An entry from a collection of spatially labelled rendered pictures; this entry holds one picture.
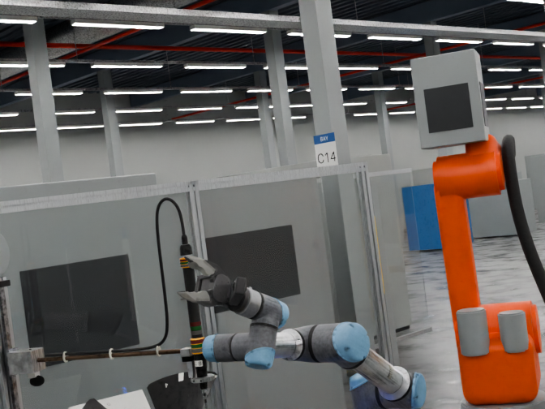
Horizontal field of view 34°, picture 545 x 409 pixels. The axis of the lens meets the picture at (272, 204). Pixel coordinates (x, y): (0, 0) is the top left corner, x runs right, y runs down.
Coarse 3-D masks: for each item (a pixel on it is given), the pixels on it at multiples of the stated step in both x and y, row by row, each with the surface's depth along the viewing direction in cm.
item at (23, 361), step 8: (8, 352) 289; (16, 352) 286; (24, 352) 285; (32, 352) 285; (40, 352) 289; (8, 360) 287; (16, 360) 286; (24, 360) 285; (32, 360) 285; (8, 368) 289; (16, 368) 286; (24, 368) 285; (32, 368) 284; (40, 368) 288
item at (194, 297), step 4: (180, 292) 222; (184, 292) 222; (188, 292) 222; (192, 292) 223; (200, 292) 225; (204, 292) 226; (184, 296) 222; (188, 296) 222; (192, 296) 223; (196, 296) 224; (200, 296) 225; (204, 296) 226; (208, 296) 227; (188, 300) 224; (192, 300) 223; (196, 300) 224; (200, 300) 225; (204, 300) 226; (208, 300) 226
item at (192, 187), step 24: (312, 168) 379; (336, 168) 386; (360, 168) 394; (96, 192) 326; (120, 192) 331; (144, 192) 337; (168, 192) 342; (192, 192) 348; (192, 216) 347; (384, 312) 396; (384, 336) 395; (216, 384) 348; (216, 408) 348
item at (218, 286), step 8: (200, 280) 233; (208, 280) 231; (216, 280) 229; (224, 280) 230; (200, 288) 233; (208, 288) 229; (216, 288) 228; (224, 288) 230; (216, 296) 228; (224, 296) 230; (248, 296) 235; (224, 304) 237; (240, 304) 235
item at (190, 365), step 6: (186, 354) 266; (192, 354) 267; (186, 360) 266; (192, 360) 266; (192, 366) 265; (192, 372) 265; (192, 378) 265; (198, 378) 263; (204, 378) 263; (210, 378) 264
